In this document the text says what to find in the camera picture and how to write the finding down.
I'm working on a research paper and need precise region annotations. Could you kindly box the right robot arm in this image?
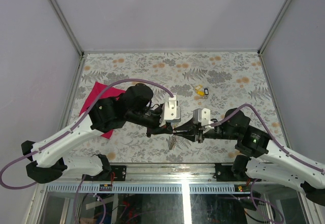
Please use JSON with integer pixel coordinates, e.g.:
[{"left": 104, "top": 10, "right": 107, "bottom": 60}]
[{"left": 174, "top": 108, "right": 324, "bottom": 206}]

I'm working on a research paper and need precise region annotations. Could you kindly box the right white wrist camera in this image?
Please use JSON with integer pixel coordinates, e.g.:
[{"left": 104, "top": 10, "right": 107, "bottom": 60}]
[{"left": 193, "top": 108, "right": 212, "bottom": 126}]

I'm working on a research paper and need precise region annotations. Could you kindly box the pink folded cloth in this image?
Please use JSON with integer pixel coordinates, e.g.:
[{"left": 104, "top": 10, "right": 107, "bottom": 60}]
[{"left": 79, "top": 81, "right": 126, "bottom": 140}]

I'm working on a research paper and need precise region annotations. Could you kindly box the yellow key tag on table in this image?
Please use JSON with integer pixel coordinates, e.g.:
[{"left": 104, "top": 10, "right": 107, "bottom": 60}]
[{"left": 194, "top": 85, "right": 205, "bottom": 97}]

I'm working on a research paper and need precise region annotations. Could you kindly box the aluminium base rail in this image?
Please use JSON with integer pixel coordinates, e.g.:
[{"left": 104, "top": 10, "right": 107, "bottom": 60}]
[{"left": 38, "top": 162, "right": 254, "bottom": 183}]

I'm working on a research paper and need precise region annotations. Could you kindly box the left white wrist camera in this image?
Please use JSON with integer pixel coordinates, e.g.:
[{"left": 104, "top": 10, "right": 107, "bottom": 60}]
[{"left": 160, "top": 96, "right": 181, "bottom": 126}]

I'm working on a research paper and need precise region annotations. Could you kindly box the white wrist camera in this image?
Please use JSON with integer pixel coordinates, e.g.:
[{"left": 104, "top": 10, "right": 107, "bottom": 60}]
[
  {"left": 193, "top": 108, "right": 212, "bottom": 126},
  {"left": 160, "top": 96, "right": 181, "bottom": 126}
]

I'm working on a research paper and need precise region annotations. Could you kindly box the metal spiral keyring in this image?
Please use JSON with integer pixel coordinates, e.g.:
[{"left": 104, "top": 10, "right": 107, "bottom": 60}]
[{"left": 169, "top": 135, "right": 177, "bottom": 150}]

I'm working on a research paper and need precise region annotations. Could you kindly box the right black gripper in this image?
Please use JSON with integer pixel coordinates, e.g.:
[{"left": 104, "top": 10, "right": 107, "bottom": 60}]
[{"left": 174, "top": 116, "right": 239, "bottom": 143}]

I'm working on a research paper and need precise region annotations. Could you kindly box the white slotted cable duct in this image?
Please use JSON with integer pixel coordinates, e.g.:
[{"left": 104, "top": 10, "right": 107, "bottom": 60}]
[{"left": 47, "top": 183, "right": 236, "bottom": 194}]

